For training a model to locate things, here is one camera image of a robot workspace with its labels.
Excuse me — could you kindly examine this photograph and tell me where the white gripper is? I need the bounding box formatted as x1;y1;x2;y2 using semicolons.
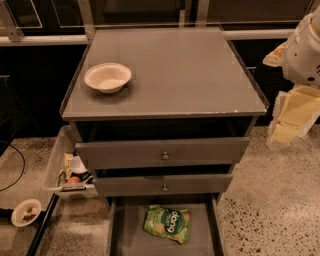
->
263;6;320;147

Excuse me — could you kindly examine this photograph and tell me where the green rice chip bag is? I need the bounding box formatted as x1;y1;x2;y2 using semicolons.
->
143;205;191;244

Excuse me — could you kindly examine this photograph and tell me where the top grey drawer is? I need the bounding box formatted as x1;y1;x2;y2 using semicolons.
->
76;137;249;170

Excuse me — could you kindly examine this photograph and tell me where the grey drawer cabinet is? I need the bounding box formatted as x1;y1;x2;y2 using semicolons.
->
61;28;268;183

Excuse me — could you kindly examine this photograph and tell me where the middle grey drawer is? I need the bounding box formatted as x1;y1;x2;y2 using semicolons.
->
94;174;233;197

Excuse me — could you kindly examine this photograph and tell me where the bottom grey open drawer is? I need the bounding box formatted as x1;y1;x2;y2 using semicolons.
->
106;194;227;256

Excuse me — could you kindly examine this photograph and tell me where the white paper bowl on cabinet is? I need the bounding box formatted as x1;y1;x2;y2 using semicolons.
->
84;63;132;94

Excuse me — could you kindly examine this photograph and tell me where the white cup in bin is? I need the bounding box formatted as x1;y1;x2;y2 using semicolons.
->
69;156;87;174

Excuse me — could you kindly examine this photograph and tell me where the red item in bin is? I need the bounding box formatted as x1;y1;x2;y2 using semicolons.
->
67;176;81;184

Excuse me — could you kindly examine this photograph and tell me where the clear plastic storage bin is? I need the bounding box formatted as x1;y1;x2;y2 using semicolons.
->
44;125;98;200

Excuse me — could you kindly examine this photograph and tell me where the white bowl on floor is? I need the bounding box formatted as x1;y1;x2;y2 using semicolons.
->
11;199;42;227

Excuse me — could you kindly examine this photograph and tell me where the black floor bar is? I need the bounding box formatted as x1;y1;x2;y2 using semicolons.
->
26;194;59;256

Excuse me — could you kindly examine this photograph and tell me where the metal railing frame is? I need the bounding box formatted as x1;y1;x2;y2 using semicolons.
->
0;0;320;47

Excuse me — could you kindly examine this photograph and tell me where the black cable on floor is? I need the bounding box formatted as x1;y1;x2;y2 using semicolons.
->
0;139;26;193

